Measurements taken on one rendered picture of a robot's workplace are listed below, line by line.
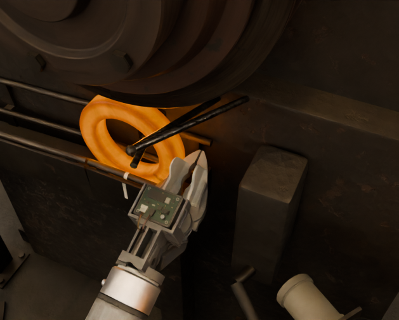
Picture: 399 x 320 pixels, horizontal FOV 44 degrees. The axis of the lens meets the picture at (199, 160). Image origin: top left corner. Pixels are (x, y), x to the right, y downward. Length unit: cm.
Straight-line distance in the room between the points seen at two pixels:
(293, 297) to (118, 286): 24
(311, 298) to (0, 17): 53
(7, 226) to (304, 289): 119
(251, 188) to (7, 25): 37
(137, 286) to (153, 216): 9
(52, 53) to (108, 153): 32
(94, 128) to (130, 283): 27
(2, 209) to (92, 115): 102
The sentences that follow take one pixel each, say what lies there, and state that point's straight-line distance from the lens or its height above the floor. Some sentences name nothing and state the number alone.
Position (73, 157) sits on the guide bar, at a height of 71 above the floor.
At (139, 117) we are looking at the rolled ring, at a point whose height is 84.
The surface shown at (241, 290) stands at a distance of 82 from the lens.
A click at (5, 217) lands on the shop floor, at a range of 175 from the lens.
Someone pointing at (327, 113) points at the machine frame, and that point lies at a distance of 70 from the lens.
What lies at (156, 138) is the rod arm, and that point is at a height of 90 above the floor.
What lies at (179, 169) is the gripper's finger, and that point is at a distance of 75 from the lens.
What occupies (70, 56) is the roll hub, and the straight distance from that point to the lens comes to 56.
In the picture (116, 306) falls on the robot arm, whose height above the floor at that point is 73.
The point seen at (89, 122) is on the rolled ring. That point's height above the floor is 78.
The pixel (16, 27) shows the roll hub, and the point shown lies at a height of 103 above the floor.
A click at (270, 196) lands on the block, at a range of 68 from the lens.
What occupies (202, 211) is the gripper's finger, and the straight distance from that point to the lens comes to 73.
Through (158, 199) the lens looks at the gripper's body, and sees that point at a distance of 68.
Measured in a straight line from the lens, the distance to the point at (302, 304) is 72.
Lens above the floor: 133
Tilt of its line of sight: 48 degrees down
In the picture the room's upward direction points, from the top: straight up
